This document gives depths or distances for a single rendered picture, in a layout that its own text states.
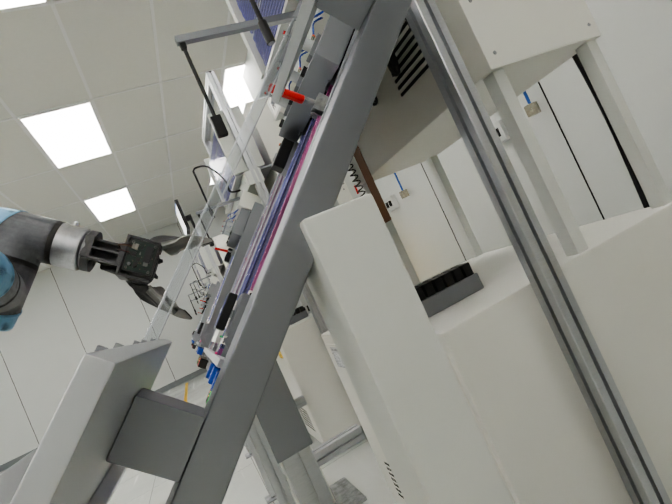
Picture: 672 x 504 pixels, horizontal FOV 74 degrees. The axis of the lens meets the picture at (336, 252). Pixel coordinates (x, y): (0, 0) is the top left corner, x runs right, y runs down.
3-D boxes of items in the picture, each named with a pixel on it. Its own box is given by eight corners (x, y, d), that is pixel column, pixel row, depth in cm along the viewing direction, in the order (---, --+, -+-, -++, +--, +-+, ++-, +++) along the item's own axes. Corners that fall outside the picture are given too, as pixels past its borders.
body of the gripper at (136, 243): (151, 284, 74) (72, 266, 71) (154, 290, 82) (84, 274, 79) (164, 241, 76) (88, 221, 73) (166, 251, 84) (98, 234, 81)
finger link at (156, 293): (178, 328, 75) (141, 287, 75) (178, 330, 81) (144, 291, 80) (193, 316, 77) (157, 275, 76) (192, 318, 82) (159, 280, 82)
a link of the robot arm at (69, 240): (57, 268, 78) (73, 225, 80) (85, 275, 79) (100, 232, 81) (45, 261, 71) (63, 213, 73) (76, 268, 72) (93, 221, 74)
